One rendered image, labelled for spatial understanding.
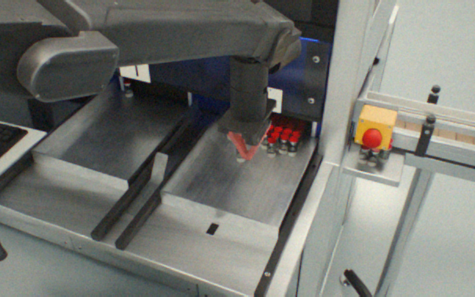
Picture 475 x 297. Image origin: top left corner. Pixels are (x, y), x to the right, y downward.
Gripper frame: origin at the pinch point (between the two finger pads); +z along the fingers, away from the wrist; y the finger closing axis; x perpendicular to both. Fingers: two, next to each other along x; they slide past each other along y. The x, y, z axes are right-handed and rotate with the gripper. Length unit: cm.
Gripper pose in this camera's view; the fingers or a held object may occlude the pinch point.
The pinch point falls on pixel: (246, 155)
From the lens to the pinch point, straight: 80.4
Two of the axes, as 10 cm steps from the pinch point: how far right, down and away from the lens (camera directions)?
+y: 3.9, -5.9, 7.1
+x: -9.2, -2.5, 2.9
